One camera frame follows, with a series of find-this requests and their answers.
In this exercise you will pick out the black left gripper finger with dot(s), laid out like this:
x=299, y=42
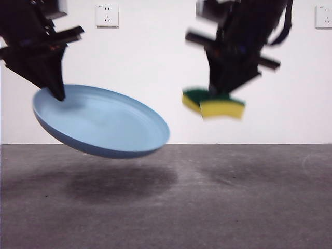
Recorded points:
x=24, y=70
x=53, y=72

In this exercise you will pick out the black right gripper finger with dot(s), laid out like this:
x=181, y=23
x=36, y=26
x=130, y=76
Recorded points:
x=240, y=75
x=218, y=72

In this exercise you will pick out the yellow sponge with green pad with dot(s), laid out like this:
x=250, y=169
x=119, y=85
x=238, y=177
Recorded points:
x=223, y=109

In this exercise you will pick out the light blue round plate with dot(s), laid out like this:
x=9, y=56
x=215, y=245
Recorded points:
x=103, y=127

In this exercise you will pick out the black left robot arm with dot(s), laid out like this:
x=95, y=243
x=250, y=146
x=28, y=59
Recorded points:
x=23, y=31

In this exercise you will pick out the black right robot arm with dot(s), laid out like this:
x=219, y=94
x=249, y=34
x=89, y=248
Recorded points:
x=246, y=26

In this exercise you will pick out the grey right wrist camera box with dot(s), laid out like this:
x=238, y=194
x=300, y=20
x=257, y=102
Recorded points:
x=207, y=10

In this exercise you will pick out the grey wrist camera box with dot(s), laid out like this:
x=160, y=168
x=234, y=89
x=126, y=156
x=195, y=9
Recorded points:
x=60, y=7
x=207, y=10

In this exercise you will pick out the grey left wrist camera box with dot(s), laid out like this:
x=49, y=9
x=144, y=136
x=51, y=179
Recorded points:
x=60, y=7

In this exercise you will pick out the white wall socket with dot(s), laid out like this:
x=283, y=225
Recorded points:
x=107, y=15
x=324, y=16

